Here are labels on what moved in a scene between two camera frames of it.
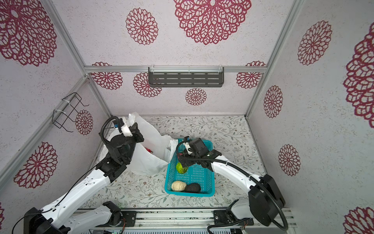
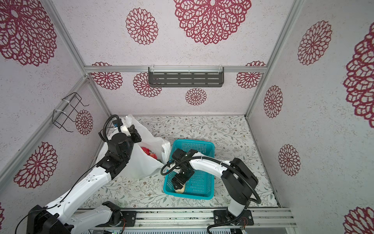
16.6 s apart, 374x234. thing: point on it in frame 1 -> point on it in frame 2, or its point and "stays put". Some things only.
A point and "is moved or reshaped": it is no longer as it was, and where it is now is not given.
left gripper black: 135,131 stays put
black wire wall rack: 67,108 stays put
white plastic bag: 152,154 is moved or reshaped
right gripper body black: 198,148 -> 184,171
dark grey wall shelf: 185,76 stays put
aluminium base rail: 176,219 stays put
